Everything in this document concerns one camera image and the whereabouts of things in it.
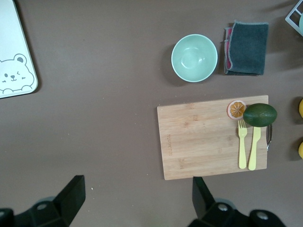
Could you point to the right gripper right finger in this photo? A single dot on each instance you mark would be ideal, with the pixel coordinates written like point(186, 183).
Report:
point(203, 205)

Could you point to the orange slice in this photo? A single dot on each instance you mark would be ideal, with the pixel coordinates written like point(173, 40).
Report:
point(234, 110)

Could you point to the pale green bowl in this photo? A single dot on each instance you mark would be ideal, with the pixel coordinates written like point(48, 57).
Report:
point(194, 58)

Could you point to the dark green avocado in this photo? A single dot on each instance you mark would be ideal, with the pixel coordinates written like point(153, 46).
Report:
point(260, 115)

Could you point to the dark grey cloth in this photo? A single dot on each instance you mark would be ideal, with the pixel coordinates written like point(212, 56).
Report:
point(248, 47)

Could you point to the pink cloth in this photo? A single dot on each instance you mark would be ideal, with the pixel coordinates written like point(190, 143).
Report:
point(227, 52)

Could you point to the yellow plastic fork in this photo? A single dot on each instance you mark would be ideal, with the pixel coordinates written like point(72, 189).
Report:
point(242, 146)

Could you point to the cream bear print tray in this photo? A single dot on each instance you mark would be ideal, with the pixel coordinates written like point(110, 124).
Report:
point(14, 35)

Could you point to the small metal utensil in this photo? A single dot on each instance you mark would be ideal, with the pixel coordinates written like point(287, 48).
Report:
point(269, 139)

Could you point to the bamboo cutting board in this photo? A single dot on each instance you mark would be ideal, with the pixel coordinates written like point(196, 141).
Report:
point(201, 142)

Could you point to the yellow lemon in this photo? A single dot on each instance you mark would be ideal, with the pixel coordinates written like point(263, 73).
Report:
point(300, 150)
point(301, 108)

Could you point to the pale green cup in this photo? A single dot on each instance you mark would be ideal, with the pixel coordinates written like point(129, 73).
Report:
point(301, 23)

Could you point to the yellow plastic knife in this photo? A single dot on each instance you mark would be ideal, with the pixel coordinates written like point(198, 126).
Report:
point(253, 149)

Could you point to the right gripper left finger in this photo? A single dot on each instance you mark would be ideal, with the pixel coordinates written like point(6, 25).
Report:
point(71, 201)

